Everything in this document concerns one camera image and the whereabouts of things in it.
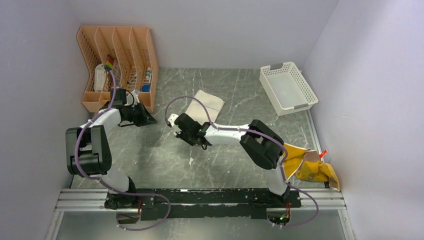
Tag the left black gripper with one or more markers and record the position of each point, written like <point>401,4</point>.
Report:
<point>145,118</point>

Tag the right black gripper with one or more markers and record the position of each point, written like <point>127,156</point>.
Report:
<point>181,134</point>

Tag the cream white towel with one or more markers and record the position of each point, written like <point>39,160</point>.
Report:
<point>212,103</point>

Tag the yellow brown towel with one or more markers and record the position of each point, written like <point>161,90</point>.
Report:
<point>307,165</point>

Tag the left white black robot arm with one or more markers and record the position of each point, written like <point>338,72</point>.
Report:
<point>88,152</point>

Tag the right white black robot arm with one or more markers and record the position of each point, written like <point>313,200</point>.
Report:
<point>264,147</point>

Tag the blue capped white bottle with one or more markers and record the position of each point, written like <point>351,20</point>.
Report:
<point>146,84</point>

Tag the white remote control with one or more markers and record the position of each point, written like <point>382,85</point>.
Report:
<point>100,76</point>

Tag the rainbow coloured item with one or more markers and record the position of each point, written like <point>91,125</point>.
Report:
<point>109,63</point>

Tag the orange plastic file organizer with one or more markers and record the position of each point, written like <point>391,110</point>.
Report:
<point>133,49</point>

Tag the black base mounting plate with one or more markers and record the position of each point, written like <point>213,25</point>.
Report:
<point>157,203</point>

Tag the white plastic basket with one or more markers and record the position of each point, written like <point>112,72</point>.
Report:
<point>286,88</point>

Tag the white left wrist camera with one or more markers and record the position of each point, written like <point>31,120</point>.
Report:
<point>135,93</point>

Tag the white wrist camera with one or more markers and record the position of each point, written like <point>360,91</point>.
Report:
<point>171,120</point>
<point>135,93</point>

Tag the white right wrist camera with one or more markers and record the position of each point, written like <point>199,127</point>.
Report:
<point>171,120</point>

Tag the aluminium frame rail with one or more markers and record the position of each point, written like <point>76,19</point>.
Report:
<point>92,200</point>

